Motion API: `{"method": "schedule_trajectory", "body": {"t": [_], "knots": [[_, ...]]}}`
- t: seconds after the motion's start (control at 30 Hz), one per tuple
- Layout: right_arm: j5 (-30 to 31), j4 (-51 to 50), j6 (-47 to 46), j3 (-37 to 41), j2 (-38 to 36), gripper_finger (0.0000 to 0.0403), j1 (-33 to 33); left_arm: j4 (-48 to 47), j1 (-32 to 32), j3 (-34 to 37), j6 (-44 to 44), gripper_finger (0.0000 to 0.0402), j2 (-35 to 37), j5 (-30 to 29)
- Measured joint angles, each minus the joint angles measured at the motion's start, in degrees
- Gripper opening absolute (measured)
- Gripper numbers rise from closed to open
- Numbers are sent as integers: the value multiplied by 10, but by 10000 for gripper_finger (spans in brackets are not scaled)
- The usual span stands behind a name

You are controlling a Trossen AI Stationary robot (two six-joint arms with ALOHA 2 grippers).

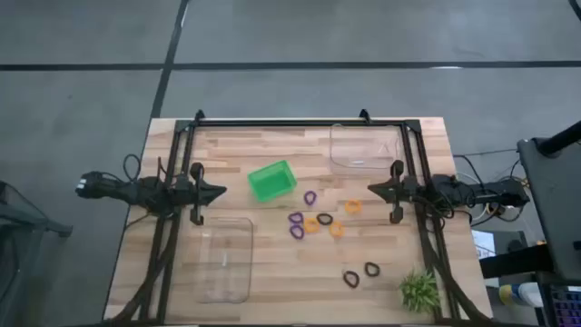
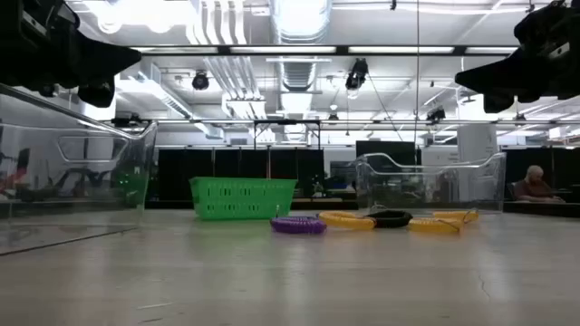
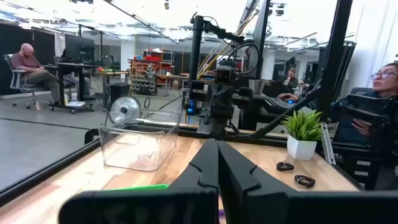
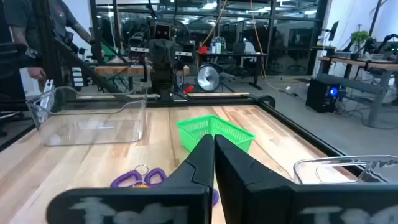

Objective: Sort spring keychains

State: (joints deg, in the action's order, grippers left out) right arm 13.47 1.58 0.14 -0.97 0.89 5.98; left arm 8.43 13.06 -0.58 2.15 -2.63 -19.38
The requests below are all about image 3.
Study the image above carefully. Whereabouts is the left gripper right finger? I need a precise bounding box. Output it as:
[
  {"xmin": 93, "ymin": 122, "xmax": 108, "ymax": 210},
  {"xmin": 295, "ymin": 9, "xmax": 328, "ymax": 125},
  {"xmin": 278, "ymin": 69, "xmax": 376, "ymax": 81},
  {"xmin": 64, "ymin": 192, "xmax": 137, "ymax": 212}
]
[{"xmin": 218, "ymin": 140, "xmax": 398, "ymax": 224}]

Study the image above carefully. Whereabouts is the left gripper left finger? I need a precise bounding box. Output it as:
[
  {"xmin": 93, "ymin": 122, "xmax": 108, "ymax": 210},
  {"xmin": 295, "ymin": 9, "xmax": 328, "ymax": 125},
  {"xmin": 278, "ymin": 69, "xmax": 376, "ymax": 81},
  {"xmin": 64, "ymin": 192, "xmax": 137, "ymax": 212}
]
[{"xmin": 58, "ymin": 138, "xmax": 220, "ymax": 224}]

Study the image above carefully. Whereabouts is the black spring keychain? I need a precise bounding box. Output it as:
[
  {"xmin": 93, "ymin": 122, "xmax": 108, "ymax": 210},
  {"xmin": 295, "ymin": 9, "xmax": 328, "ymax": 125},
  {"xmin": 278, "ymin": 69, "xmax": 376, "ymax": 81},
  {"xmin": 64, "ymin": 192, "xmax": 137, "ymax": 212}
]
[
  {"xmin": 294, "ymin": 174, "xmax": 317, "ymax": 189},
  {"xmin": 275, "ymin": 161, "xmax": 295, "ymax": 172}
]

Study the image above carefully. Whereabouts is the green plastic basket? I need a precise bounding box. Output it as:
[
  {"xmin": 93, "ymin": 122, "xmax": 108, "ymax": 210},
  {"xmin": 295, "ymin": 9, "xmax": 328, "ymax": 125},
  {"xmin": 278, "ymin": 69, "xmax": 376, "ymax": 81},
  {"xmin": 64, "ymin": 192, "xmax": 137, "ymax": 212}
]
[{"xmin": 104, "ymin": 183, "xmax": 169, "ymax": 191}]

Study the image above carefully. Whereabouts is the clear plastic bin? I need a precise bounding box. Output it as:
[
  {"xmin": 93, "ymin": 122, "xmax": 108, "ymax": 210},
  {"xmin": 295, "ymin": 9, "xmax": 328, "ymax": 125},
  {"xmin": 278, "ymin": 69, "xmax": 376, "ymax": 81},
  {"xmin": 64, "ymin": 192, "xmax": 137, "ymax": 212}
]
[{"xmin": 98, "ymin": 108, "xmax": 183, "ymax": 172}]

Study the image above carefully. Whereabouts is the green plant in white pot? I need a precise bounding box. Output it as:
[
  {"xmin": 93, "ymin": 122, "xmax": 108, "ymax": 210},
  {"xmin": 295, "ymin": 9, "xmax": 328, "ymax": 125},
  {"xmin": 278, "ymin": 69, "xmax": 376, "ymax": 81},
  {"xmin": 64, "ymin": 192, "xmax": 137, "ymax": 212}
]
[{"xmin": 281, "ymin": 109, "xmax": 324, "ymax": 161}]

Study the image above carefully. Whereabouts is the person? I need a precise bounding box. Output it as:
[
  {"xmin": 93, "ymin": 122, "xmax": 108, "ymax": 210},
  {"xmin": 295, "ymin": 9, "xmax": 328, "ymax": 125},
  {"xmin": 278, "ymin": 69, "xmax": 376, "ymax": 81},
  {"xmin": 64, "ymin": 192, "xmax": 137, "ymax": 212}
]
[
  {"xmin": 10, "ymin": 42, "xmax": 62, "ymax": 106},
  {"xmin": 330, "ymin": 62, "xmax": 398, "ymax": 147},
  {"xmin": 281, "ymin": 67, "xmax": 300, "ymax": 91}
]

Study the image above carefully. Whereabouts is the storage shelf with red bins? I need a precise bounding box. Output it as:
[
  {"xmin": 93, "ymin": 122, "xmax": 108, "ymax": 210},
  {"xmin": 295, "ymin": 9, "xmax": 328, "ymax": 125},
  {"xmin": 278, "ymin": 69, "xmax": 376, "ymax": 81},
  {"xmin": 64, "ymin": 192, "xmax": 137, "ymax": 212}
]
[{"xmin": 128, "ymin": 49, "xmax": 175, "ymax": 96}]

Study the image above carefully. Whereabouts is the round floor fan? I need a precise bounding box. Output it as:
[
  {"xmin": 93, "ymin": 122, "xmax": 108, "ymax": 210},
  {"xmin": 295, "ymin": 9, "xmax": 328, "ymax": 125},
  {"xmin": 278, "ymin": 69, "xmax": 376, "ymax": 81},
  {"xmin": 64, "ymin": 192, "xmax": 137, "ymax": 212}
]
[{"xmin": 107, "ymin": 95, "xmax": 142, "ymax": 124}]

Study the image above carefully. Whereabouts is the black drawer unit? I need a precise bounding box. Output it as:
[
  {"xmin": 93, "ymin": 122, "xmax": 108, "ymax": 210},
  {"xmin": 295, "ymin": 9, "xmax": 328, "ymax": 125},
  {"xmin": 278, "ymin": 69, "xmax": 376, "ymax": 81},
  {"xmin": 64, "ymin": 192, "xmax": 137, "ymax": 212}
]
[{"xmin": 340, "ymin": 149, "xmax": 382, "ymax": 191}]

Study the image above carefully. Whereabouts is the black trash bin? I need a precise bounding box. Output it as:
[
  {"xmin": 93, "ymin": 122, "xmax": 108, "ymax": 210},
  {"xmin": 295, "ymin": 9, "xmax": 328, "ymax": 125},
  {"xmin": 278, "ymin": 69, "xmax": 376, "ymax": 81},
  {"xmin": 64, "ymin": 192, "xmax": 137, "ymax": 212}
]
[{"xmin": 109, "ymin": 82, "xmax": 131, "ymax": 105}]

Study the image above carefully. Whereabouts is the black office desk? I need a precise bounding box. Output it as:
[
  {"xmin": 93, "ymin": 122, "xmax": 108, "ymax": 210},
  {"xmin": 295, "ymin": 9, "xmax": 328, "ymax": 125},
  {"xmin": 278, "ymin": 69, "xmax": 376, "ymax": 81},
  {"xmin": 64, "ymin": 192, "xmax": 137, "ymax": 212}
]
[{"xmin": 43, "ymin": 61, "xmax": 97, "ymax": 114}]

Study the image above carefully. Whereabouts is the black computer monitor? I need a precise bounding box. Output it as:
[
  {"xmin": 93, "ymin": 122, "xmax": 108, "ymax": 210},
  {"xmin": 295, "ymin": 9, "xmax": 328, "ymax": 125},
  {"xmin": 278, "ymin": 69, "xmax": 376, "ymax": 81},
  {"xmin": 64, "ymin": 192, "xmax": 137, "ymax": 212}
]
[{"xmin": 64, "ymin": 33, "xmax": 96, "ymax": 63}]

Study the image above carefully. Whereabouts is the grey office chair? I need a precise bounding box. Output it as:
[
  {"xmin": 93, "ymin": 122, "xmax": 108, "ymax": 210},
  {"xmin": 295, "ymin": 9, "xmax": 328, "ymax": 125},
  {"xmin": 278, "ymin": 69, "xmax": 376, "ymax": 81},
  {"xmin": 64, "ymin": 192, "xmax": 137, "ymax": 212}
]
[{"xmin": 2, "ymin": 54, "xmax": 47, "ymax": 110}]

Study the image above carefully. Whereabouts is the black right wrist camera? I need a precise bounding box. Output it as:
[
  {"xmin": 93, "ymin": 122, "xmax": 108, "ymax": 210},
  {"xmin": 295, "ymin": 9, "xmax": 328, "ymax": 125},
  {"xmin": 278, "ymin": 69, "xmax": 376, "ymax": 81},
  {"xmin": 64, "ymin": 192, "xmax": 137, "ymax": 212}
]
[{"xmin": 215, "ymin": 65, "xmax": 237, "ymax": 85}]

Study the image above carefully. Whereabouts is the black aluminium table frame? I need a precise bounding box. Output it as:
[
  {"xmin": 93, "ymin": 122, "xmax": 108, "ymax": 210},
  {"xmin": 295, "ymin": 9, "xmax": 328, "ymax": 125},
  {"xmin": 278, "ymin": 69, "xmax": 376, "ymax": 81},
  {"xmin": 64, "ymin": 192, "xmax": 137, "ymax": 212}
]
[{"xmin": 0, "ymin": 0, "xmax": 364, "ymax": 208}]

